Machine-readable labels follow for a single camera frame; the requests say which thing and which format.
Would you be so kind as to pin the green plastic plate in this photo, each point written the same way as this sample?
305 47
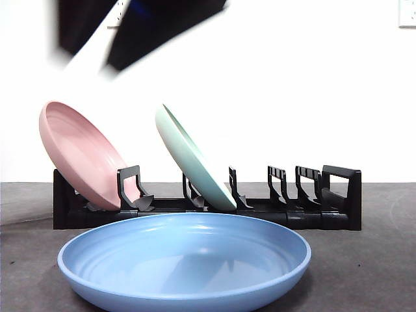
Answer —
185 152

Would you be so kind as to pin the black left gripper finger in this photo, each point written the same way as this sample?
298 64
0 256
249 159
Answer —
79 22
156 29

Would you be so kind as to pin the blue plastic plate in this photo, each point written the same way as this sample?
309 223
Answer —
146 247

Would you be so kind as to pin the white wall socket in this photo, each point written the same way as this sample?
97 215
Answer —
119 18
408 14

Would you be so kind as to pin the pink plastic plate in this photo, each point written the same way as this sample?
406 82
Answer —
81 152

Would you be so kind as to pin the black plate rack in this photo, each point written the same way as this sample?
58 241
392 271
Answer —
341 221

